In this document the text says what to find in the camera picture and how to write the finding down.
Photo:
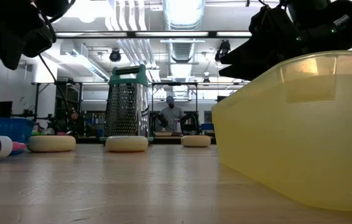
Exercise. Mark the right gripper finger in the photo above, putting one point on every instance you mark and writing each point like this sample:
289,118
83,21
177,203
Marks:
250,71
253,49

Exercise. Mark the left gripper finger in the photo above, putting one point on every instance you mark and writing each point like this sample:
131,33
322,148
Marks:
11,57

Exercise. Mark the yellow plastic container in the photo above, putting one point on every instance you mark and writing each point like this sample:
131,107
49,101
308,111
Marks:
294,140

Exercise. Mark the cream round pad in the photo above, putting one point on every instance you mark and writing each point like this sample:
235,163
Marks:
51,143

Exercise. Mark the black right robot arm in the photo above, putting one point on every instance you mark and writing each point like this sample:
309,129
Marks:
319,15

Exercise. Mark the black ceiling spotlight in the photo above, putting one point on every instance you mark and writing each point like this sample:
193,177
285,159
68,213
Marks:
222,49
115,55

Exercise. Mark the black monitor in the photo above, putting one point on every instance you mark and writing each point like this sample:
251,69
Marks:
0,109

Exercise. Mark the blue plastic basket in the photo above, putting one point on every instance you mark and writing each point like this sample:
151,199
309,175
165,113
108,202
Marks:
5,127

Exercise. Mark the person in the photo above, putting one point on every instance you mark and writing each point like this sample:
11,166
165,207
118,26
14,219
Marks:
171,115

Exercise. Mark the silver metal cup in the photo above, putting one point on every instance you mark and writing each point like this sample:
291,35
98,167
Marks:
177,127

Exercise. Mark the black aluminium frame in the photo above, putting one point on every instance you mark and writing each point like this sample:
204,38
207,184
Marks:
212,34

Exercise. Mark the silver ventilation duct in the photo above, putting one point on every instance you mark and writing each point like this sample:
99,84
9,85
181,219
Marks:
182,49

